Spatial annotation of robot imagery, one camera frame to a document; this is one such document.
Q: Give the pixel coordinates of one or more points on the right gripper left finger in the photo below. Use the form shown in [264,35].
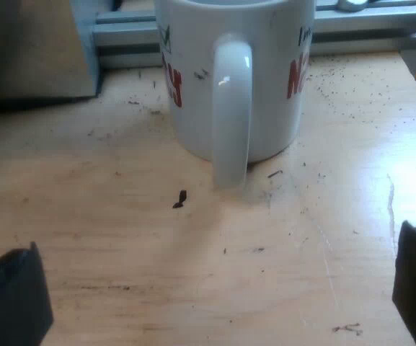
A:
[11,299]

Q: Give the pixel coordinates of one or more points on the steel espresso machine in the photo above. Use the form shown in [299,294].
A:
[27,50]

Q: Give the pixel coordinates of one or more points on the white mug with red and black print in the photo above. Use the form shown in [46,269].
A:
[234,90]

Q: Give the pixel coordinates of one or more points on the aluminium rail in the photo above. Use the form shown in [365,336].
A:
[366,27]

